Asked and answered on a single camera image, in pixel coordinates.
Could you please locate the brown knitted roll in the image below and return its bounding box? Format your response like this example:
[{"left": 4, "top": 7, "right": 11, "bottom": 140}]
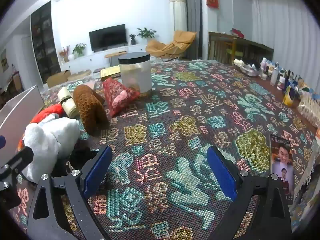
[{"left": 72, "top": 84, "right": 109, "bottom": 135}]

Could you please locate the cream rolled cloth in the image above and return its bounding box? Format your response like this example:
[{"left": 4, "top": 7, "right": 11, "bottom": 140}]
[{"left": 57, "top": 87, "right": 79, "bottom": 118}]

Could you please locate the orange lounge chair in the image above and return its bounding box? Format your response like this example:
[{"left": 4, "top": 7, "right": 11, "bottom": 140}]
[{"left": 145, "top": 31, "right": 197, "bottom": 61}]

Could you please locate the grey curtain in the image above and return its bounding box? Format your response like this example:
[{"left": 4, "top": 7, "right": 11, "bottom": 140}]
[{"left": 180, "top": 0, "right": 203, "bottom": 60}]

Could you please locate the white standing air conditioner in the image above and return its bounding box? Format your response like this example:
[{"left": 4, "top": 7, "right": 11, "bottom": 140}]
[{"left": 168, "top": 0, "right": 188, "bottom": 32}]

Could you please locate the red fish plush toy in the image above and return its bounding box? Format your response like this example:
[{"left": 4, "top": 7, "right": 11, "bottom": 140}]
[{"left": 17, "top": 104, "right": 65, "bottom": 153}]

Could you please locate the white sheer curtain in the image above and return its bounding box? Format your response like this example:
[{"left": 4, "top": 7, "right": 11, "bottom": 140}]
[{"left": 250, "top": 0, "right": 320, "bottom": 85}]

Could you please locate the colourful printed woven blanket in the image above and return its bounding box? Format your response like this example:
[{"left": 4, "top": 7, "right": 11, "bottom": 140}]
[{"left": 15, "top": 59, "right": 320, "bottom": 240}]

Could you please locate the basket of small things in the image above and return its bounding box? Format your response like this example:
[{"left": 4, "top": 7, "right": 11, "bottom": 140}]
[{"left": 234, "top": 59, "right": 262, "bottom": 77}]

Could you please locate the black fabric flower scrunchie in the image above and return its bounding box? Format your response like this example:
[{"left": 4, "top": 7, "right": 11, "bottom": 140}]
[{"left": 67, "top": 146, "right": 100, "bottom": 178}]

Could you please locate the smartphone with lit screen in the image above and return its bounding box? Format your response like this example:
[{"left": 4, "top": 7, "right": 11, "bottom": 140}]
[{"left": 269, "top": 134, "right": 295, "bottom": 205}]

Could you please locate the flat screen television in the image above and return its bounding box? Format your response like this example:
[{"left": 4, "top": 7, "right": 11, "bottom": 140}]
[{"left": 89, "top": 24, "right": 126, "bottom": 52}]

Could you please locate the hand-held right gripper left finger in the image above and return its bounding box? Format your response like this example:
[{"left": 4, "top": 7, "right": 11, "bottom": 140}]
[{"left": 26, "top": 145, "right": 113, "bottom": 240}]

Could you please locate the red mesh bag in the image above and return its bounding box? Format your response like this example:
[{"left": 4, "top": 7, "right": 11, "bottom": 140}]
[{"left": 102, "top": 77, "right": 140, "bottom": 117}]

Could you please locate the wooden bench with hairpin legs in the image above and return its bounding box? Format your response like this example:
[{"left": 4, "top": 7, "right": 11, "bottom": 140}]
[{"left": 104, "top": 51, "right": 128, "bottom": 67}]

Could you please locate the white plush toy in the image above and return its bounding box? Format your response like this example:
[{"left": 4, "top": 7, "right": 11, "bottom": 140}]
[{"left": 22, "top": 117, "right": 80, "bottom": 184}]

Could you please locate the wooden slatted sideboard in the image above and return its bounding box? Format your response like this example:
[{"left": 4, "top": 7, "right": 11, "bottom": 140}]
[{"left": 208, "top": 32, "right": 274, "bottom": 65}]

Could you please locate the flat yellow box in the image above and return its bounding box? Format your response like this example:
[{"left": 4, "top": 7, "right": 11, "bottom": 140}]
[{"left": 100, "top": 65, "right": 122, "bottom": 82}]

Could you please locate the white television cabinet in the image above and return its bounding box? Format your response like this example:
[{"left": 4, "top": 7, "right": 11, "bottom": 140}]
[{"left": 61, "top": 44, "right": 153, "bottom": 74}]

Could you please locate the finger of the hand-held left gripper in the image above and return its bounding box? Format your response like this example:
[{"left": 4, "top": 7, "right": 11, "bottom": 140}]
[{"left": 0, "top": 146, "right": 34, "bottom": 209}]

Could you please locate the large leafy potted plant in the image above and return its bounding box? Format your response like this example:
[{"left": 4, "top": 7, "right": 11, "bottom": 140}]
[{"left": 137, "top": 27, "right": 157, "bottom": 40}]

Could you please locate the row of cosmetic bottles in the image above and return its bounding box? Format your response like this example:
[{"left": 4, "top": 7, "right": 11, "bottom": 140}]
[{"left": 260, "top": 57, "right": 305, "bottom": 106}]

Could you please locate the bushy green potted plant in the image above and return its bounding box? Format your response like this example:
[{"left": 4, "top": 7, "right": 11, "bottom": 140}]
[{"left": 72, "top": 43, "right": 87, "bottom": 57}]

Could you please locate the vase with red flowers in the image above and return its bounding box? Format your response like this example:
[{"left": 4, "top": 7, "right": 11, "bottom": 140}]
[{"left": 59, "top": 46, "right": 70, "bottom": 62}]

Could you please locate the open cardboard box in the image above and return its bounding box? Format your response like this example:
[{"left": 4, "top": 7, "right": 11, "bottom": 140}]
[{"left": 47, "top": 69, "right": 71, "bottom": 88}]

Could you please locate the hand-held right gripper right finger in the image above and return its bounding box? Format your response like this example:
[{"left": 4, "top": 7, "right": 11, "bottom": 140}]
[{"left": 206, "top": 145, "right": 292, "bottom": 240}]

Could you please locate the framed wall picture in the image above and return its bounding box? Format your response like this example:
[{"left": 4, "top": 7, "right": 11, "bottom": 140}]
[{"left": 0, "top": 49, "right": 9, "bottom": 72}]

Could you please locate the black glass bookshelf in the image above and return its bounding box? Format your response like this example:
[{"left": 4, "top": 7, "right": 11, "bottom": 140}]
[{"left": 30, "top": 0, "right": 62, "bottom": 84}]

